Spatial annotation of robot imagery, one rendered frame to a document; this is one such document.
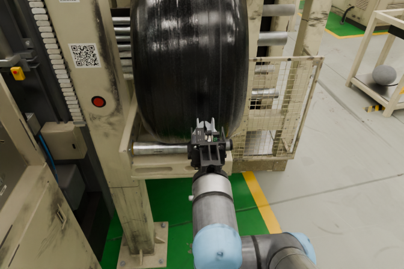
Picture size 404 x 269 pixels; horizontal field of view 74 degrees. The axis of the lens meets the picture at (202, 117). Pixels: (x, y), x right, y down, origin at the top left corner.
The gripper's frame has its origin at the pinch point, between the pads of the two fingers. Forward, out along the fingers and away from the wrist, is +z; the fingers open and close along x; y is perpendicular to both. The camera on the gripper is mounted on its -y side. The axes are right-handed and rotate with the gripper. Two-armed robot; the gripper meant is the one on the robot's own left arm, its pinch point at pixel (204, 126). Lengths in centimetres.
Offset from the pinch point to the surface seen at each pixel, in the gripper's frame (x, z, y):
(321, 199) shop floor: -83, 52, -111
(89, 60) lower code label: 32.1, 20.0, 9.6
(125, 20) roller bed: 29, 61, 8
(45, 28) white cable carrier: 42, 21, 19
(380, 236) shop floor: -108, 24, -111
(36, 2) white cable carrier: 42, 21, 26
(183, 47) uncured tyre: 4.5, 4.2, 19.8
